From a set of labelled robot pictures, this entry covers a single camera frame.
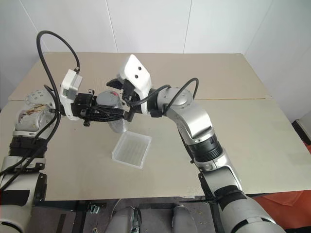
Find small metal clamp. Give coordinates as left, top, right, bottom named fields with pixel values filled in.
left=87, top=202, right=107, bottom=215

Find orange cloth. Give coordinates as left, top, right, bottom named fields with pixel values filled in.
left=251, top=190, right=311, bottom=233

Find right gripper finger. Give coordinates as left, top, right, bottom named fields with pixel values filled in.
left=105, top=78, right=125, bottom=90
left=122, top=106, right=137, bottom=123

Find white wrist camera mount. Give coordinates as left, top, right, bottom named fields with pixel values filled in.
left=116, top=54, right=152, bottom=115
left=59, top=69, right=84, bottom=121

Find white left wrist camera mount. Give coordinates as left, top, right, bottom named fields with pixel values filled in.
left=59, top=69, right=84, bottom=121

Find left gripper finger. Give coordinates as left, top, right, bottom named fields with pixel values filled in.
left=92, top=104, right=124, bottom=115
left=90, top=113, right=125, bottom=123

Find clear plastic box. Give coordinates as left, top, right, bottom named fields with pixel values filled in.
left=111, top=131, right=153, bottom=170

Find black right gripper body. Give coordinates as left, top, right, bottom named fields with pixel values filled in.
left=121, top=79, right=142, bottom=114

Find grey jar lid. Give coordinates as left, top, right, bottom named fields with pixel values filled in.
left=96, top=90, right=121, bottom=106

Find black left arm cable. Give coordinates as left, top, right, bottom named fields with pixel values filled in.
left=0, top=30, right=81, bottom=189

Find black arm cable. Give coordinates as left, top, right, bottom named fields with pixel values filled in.
left=0, top=30, right=81, bottom=189
left=125, top=77, right=200, bottom=115

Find black and white object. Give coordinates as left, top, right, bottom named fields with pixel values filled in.
left=291, top=112, right=311, bottom=149

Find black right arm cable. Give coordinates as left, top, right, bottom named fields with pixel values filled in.
left=125, top=77, right=200, bottom=115

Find clear plastic jar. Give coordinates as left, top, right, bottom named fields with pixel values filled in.
left=96, top=90, right=129, bottom=135

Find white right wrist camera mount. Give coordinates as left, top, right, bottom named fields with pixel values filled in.
left=116, top=54, right=152, bottom=115

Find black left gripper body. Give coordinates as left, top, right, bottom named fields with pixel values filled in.
left=72, top=89, right=98, bottom=127

